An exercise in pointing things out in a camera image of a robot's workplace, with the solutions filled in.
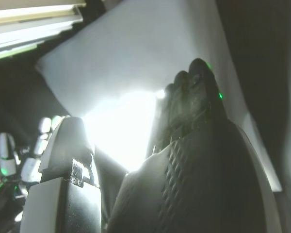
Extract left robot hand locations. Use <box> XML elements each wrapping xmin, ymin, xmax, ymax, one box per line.
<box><xmin>18</xmin><ymin>58</ymin><xmax>282</xmax><ymax>233</ymax></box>

